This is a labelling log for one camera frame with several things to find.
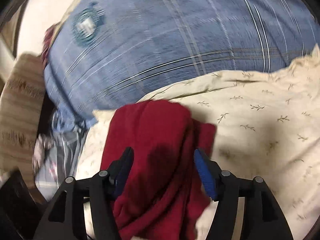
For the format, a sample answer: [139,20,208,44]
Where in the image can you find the red garment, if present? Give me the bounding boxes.
[100,99,217,240]

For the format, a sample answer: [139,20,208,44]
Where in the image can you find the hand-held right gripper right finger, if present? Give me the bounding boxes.
[194,148,294,240]

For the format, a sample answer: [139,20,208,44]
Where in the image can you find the dark red cloth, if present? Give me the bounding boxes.
[40,24,62,69]

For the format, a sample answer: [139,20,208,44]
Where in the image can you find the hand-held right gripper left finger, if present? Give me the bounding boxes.
[32,147,135,240]

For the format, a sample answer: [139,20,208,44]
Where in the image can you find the crumpled pale pink cloth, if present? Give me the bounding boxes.
[32,132,54,167]

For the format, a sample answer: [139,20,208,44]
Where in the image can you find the grey blanket with pink star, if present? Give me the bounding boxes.
[34,127,87,189]

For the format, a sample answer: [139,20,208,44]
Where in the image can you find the cream floral bed sheet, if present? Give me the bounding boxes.
[75,44,320,240]

